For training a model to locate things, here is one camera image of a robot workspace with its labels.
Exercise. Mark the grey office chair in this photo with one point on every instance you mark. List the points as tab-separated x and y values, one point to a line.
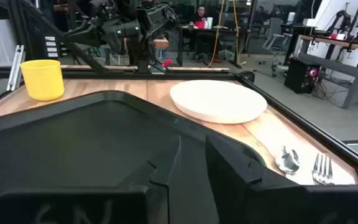
275	40

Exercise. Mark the white cup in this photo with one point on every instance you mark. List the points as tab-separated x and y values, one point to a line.
209	23

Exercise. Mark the yellow plastic cup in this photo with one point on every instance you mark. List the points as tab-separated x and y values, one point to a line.
42	81

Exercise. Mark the white round plate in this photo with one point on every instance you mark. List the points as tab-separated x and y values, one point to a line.
216	99

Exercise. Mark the aluminium profile bar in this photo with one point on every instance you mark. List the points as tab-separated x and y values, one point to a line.
15	68

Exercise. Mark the white mug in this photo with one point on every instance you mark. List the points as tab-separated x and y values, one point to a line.
341	36

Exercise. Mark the black rig frame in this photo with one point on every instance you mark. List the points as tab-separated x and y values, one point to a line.
36	31

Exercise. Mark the black office desk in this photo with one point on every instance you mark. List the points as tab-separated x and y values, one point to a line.
225	30

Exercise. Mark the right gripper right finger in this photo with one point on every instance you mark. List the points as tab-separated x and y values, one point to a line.
291	205

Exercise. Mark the person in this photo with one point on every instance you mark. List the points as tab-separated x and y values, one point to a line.
201	15

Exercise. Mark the black serving tray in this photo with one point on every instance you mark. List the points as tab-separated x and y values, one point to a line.
73	140

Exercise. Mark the red cup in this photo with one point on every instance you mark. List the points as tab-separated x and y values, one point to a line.
200	25

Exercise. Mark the black computer tower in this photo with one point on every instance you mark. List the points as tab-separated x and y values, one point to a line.
297	77

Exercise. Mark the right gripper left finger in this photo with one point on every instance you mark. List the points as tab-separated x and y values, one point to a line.
73	205

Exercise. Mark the grey wood-topped workbench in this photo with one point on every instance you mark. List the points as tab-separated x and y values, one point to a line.
331	67

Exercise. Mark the metal spoon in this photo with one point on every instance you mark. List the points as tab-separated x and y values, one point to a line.
287	161

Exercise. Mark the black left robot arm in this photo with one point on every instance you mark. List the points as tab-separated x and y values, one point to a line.
126	34

